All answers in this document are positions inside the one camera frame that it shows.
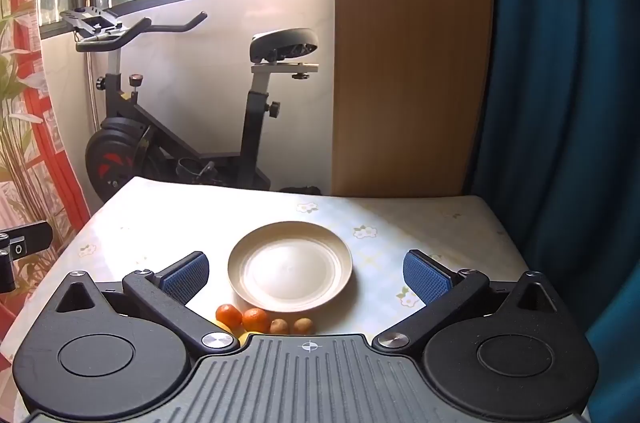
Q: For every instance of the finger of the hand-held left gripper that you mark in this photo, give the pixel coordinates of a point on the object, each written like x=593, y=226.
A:
x=6, y=273
x=32, y=238

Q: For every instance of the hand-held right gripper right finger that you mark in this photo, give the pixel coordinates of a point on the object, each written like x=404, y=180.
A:
x=427, y=277

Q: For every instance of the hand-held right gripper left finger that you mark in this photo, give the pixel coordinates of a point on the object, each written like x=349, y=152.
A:
x=185, y=277

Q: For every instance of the small orange tangerine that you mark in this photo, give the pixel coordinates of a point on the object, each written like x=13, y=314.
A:
x=256, y=320
x=228, y=314

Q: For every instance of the large yellow lemon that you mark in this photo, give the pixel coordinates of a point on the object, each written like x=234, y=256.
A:
x=227, y=329

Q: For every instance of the cream round plate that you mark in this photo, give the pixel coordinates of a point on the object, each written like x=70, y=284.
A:
x=290, y=268

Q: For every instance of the small brown kiwi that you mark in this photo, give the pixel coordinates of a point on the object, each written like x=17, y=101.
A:
x=303, y=326
x=279, y=326

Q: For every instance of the floral checked tablecloth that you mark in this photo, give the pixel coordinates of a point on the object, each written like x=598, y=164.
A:
x=150, y=223

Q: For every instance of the leaf printed curtain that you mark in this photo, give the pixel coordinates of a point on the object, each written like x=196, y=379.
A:
x=25, y=103

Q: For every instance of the black exercise bike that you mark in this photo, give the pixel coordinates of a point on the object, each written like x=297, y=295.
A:
x=260, y=118

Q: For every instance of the dark blue curtain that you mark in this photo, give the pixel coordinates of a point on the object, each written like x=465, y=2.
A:
x=565, y=103

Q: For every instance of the wooden board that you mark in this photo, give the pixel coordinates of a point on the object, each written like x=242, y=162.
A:
x=410, y=53

